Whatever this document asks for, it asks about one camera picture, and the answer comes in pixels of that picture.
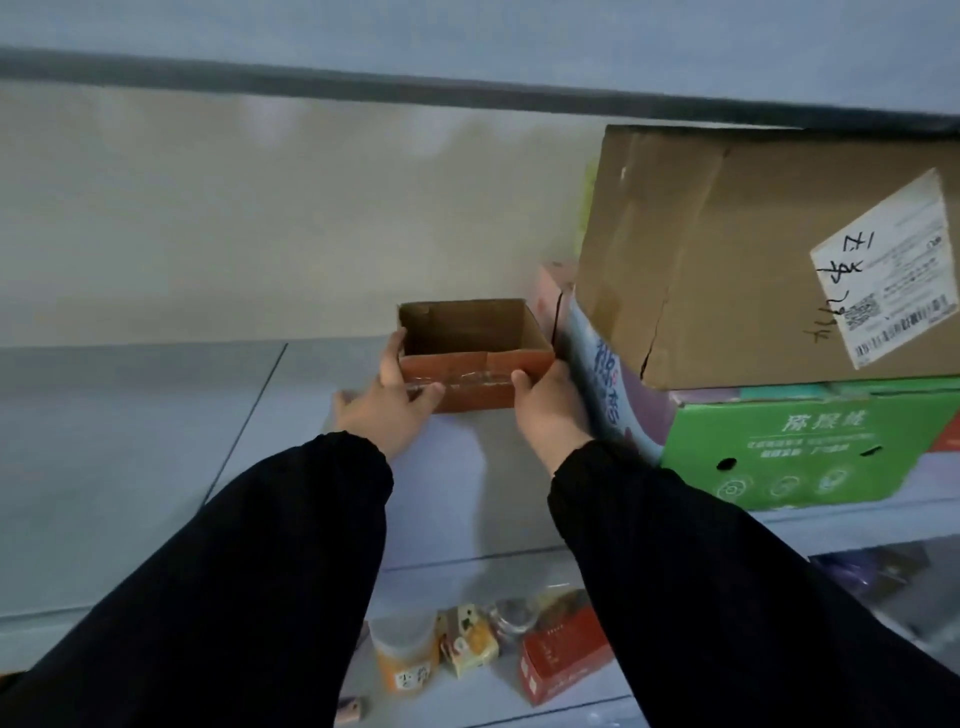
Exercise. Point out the person's left hand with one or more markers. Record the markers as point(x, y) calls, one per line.
point(386, 416)

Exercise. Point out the person's right hand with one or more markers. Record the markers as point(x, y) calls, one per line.
point(551, 420)

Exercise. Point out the person's left thumb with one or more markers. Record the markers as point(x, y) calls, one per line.
point(427, 399)

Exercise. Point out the person's right thumb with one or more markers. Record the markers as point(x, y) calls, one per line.
point(521, 381)

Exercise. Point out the person's left little finger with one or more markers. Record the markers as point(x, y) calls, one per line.
point(340, 403)

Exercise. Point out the small brown cardboard box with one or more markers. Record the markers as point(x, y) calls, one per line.
point(472, 352)

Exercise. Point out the person's right forearm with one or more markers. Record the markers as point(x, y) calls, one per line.
point(742, 600)

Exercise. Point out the person's left forearm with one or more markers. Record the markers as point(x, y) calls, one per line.
point(202, 592)

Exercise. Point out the grey metal shelf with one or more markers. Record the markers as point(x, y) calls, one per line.
point(247, 480)

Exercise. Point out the clear glass jar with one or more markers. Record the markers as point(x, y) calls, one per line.
point(514, 615)

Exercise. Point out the yellow small packet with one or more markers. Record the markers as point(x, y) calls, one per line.
point(469, 641)

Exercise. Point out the orange jar with white lid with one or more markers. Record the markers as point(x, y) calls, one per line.
point(403, 651)

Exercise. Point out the green printed carton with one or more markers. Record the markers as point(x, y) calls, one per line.
point(780, 442)

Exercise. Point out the large brown cardboard box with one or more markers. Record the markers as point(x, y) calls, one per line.
point(757, 255)

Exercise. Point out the red small box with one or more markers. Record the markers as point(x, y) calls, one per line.
point(561, 654)

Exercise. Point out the white shipping label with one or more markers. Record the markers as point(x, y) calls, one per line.
point(889, 270)

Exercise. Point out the dark purple packet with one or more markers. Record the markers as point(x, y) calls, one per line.
point(874, 574)

